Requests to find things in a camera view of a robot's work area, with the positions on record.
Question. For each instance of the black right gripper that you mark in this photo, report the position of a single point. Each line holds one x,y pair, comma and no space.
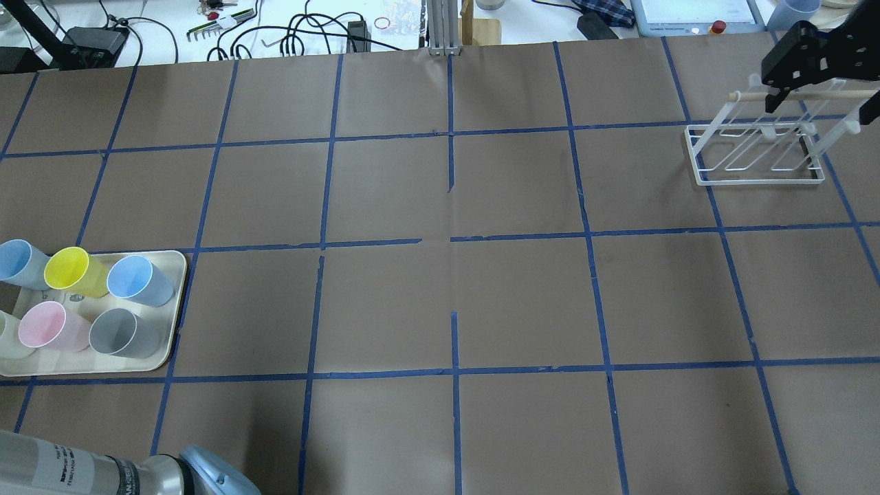
850,49

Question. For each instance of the white plastic cup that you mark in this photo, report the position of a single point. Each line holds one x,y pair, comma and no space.
11,347

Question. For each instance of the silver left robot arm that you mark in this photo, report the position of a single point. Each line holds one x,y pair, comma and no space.
35,466

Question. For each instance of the blue cup on desk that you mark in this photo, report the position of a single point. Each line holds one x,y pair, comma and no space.
785,14

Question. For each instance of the grey plastic cup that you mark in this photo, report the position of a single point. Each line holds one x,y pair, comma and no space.
121,333

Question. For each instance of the yellow plastic cup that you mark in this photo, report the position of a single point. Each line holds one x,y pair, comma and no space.
75,270

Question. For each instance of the pink plastic cup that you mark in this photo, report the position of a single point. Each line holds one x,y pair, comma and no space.
51,326

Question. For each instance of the light blue plastic cup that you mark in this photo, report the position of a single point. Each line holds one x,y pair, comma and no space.
23,265

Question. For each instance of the red emergency stop button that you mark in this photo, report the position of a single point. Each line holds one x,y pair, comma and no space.
718,27

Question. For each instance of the dark checkered pouch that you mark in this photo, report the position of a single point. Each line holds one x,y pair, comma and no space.
613,13

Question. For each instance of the wooden mug tree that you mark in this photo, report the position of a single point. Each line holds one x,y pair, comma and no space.
479,31

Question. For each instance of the black power adapter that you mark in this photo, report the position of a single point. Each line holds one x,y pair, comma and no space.
359,37

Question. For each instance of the hex key set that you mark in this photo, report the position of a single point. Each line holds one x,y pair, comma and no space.
224,23

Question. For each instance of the black device box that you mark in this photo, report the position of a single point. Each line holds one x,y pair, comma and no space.
95,47

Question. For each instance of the white wire cup rack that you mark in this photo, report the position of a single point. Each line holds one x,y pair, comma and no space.
764,150

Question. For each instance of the aluminium frame post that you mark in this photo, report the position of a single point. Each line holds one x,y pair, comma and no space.
442,28

